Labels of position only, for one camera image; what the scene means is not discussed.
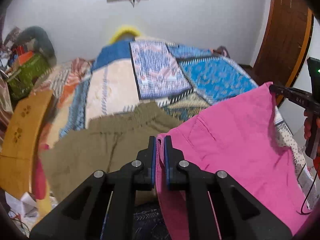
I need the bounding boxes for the pink pants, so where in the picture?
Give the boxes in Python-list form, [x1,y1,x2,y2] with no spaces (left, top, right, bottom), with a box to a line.
[167,83,306,239]

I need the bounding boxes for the right hand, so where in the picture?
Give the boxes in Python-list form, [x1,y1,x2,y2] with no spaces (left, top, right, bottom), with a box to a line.
[303,109,320,173]

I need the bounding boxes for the brown wooden door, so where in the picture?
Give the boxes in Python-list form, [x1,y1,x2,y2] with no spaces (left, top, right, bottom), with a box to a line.
[253,0,313,87]

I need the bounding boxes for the olive green pants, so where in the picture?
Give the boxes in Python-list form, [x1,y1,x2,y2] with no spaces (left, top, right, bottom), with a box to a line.
[40,102,182,202]

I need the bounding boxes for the crumpled white paper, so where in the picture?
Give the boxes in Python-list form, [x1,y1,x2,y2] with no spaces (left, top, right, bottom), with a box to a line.
[5,192,39,218]

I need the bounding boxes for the wooden lap desk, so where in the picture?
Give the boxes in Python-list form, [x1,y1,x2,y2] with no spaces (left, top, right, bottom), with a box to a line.
[1,90,54,199]

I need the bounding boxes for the striped orange blanket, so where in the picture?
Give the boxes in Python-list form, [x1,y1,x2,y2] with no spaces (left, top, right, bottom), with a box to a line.
[30,57,92,100]

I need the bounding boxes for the blue patchwork bedspread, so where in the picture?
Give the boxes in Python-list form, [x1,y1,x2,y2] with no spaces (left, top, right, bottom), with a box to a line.
[58,36,318,240]

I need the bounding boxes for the green storage box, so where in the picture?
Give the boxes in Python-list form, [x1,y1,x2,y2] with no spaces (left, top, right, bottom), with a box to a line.
[7,54,50,100]

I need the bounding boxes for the yellow curved headboard cushion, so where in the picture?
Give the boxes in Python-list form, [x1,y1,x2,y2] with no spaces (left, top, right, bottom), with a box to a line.
[108,25,142,44]

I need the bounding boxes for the grey plush toy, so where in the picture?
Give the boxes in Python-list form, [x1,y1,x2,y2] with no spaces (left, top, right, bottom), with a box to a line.
[15,26,56,66]

